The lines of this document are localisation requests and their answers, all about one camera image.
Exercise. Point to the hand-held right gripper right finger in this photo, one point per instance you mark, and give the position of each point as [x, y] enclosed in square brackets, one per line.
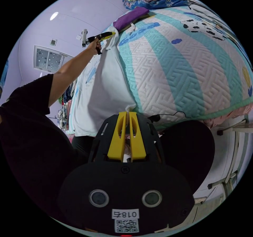
[137, 144]

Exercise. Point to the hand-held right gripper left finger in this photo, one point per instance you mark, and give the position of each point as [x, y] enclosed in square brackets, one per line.
[116, 142]

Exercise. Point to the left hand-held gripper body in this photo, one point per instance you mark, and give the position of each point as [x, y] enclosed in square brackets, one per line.
[94, 38]

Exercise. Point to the light blue short sleeve shirt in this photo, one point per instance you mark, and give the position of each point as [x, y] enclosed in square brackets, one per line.
[102, 87]

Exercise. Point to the person's left forearm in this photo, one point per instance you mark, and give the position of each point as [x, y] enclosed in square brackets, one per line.
[67, 74]

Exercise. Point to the person's left hand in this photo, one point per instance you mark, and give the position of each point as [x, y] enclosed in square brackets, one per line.
[93, 47]

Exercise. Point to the pile of clothes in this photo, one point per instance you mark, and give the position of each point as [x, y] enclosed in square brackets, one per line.
[128, 18]

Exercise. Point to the window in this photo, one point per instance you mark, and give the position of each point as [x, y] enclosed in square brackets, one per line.
[47, 58]

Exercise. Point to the hanging clothes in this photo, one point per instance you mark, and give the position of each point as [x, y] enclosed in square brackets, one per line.
[65, 110]

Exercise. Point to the bed with striped quilt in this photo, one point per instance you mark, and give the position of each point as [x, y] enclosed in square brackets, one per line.
[168, 67]

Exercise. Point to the person's body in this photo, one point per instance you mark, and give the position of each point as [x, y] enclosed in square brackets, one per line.
[29, 138]

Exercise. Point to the metal rack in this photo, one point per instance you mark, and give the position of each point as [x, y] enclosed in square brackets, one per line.
[231, 173]

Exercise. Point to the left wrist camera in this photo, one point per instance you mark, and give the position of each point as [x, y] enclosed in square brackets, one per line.
[84, 37]

